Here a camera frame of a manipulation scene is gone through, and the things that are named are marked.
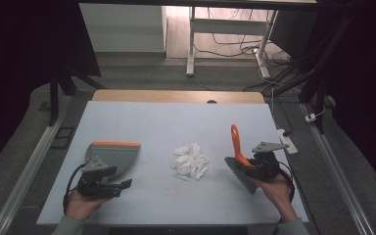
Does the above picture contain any white cabinet panel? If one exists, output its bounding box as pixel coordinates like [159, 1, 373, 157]
[78, 3, 168, 54]

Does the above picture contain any person's right hand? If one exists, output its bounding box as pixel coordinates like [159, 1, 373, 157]
[253, 173, 299, 223]

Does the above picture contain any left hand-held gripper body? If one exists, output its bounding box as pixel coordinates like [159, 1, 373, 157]
[77, 156, 122, 200]

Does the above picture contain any wooden table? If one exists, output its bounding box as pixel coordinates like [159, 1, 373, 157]
[91, 89, 266, 105]

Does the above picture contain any black metal stand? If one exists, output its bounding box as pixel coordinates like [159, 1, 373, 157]
[298, 63, 328, 135]
[47, 63, 106, 127]

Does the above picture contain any person's left hand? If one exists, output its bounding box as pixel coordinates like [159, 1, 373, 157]
[64, 188, 112, 223]

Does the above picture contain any black curtain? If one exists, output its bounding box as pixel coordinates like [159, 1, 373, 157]
[0, 0, 103, 179]
[322, 0, 376, 197]

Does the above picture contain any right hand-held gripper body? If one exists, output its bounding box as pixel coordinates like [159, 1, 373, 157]
[250, 140, 290, 182]

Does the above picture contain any tangle of black floor cables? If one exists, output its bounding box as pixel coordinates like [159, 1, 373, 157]
[194, 8, 292, 68]

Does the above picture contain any grey brush with orange handle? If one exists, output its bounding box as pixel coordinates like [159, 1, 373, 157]
[224, 123, 259, 195]

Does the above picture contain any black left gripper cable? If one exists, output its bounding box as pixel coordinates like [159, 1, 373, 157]
[62, 163, 87, 216]

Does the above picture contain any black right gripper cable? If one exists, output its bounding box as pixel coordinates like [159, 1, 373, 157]
[277, 161, 297, 204]

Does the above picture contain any aluminium rail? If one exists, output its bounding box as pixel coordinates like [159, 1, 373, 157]
[0, 94, 72, 235]
[300, 102, 376, 235]

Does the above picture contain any pile of white paper scraps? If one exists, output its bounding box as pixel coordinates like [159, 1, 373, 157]
[171, 142, 211, 182]

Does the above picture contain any white power strip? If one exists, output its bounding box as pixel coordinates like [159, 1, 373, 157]
[276, 128, 299, 156]

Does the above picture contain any thick black cable bundle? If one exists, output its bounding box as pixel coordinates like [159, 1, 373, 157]
[243, 13, 353, 97]

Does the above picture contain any white desk frame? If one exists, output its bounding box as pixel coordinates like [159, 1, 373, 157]
[185, 6, 279, 79]

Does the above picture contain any light blue table board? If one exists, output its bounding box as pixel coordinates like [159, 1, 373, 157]
[36, 100, 309, 227]

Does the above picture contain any grey dustpan with orange edge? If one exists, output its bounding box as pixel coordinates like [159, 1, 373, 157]
[84, 140, 142, 180]

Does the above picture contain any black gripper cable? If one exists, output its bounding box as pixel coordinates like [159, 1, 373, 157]
[277, 161, 297, 204]
[62, 163, 87, 216]

